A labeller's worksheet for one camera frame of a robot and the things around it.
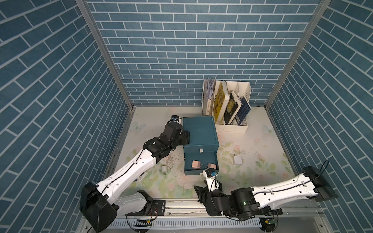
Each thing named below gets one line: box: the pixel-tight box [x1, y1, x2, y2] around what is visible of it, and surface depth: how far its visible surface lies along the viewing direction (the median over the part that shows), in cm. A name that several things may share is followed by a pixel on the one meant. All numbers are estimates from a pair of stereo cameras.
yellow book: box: [213, 80, 231, 124], surface depth 99 cm
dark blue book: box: [235, 96, 252, 126], surface depth 104 cm
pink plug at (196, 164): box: [191, 160, 201, 169], surface depth 80 cm
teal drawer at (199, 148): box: [183, 143, 220, 154], surface depth 77 cm
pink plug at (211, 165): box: [207, 163, 217, 170], surface depth 80 cm
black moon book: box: [223, 90, 243, 125], surface depth 101 cm
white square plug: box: [233, 155, 243, 165], surface depth 91 cm
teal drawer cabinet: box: [182, 116, 220, 167], surface depth 80 cm
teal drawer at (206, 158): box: [183, 151, 220, 176], surface depth 81 cm
